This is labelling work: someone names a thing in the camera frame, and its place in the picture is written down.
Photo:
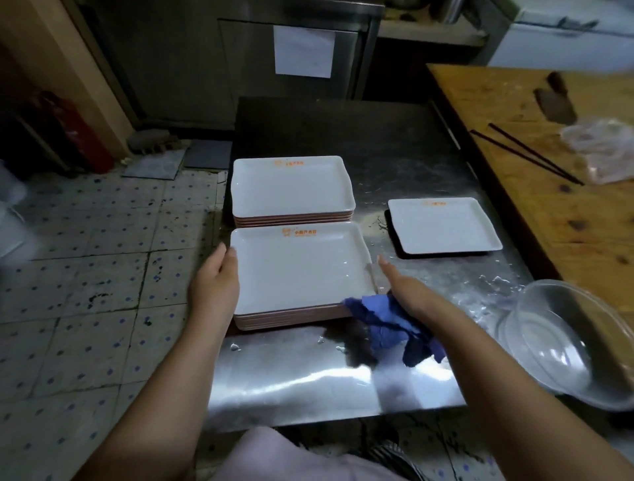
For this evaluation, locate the person's left hand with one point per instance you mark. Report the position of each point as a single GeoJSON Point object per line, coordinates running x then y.
{"type": "Point", "coordinates": [215, 292]}

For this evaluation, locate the person's left forearm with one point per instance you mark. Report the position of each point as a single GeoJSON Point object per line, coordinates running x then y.
{"type": "Point", "coordinates": [158, 411]}

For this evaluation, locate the blue cloth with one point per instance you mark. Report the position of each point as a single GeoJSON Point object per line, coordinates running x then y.
{"type": "Point", "coordinates": [386, 322]}

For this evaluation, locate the white chest freezer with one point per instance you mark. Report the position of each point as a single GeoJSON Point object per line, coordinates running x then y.
{"type": "Point", "coordinates": [559, 47]}

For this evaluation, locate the dark grey tile piece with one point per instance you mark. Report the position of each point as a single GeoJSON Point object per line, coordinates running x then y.
{"type": "Point", "coordinates": [208, 154]}

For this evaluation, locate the crumpled clear plastic bag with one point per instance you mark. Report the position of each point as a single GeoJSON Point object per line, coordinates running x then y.
{"type": "Point", "coordinates": [602, 148]}

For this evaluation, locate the person's right forearm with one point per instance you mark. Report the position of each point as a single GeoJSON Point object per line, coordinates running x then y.
{"type": "Point", "coordinates": [520, 396]}

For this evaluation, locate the steel jug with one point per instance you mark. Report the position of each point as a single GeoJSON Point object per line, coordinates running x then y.
{"type": "Point", "coordinates": [453, 10]}

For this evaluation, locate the steel basin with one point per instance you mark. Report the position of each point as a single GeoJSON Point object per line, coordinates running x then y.
{"type": "Point", "coordinates": [406, 4]}

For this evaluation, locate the wooden table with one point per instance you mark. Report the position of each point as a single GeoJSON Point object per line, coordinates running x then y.
{"type": "Point", "coordinates": [569, 148]}

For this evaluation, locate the beige side counter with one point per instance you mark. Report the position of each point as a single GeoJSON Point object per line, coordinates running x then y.
{"type": "Point", "coordinates": [431, 30]}

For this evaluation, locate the white rectangular plate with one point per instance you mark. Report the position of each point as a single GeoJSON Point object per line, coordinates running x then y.
{"type": "Point", "coordinates": [297, 267]}
{"type": "Point", "coordinates": [441, 225]}

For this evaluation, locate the black chopstick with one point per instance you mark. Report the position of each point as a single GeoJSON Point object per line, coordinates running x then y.
{"type": "Point", "coordinates": [520, 154]}
{"type": "Point", "coordinates": [537, 153]}

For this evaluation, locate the grey brick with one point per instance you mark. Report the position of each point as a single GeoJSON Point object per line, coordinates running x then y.
{"type": "Point", "coordinates": [153, 140]}

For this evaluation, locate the striped garment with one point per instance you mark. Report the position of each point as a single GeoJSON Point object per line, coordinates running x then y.
{"type": "Point", "coordinates": [396, 461]}

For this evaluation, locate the white paper sheet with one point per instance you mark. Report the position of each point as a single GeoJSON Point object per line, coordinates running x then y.
{"type": "Point", "coordinates": [303, 52]}

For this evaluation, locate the loose light floor tile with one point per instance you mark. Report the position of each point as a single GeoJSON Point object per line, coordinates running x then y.
{"type": "Point", "coordinates": [153, 164]}

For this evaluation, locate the clear glass bowl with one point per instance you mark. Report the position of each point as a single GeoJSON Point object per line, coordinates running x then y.
{"type": "Point", "coordinates": [559, 342]}

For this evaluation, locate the stainless steel cabinet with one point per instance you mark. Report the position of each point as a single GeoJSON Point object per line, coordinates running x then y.
{"type": "Point", "coordinates": [173, 64]}

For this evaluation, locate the steel work table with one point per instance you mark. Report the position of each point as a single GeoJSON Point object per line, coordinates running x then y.
{"type": "Point", "coordinates": [396, 148]}

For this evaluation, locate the red fire extinguisher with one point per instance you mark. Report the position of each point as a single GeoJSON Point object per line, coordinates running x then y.
{"type": "Point", "coordinates": [74, 134]}

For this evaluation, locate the person's right hand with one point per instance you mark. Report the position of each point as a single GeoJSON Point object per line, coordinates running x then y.
{"type": "Point", "coordinates": [421, 300]}

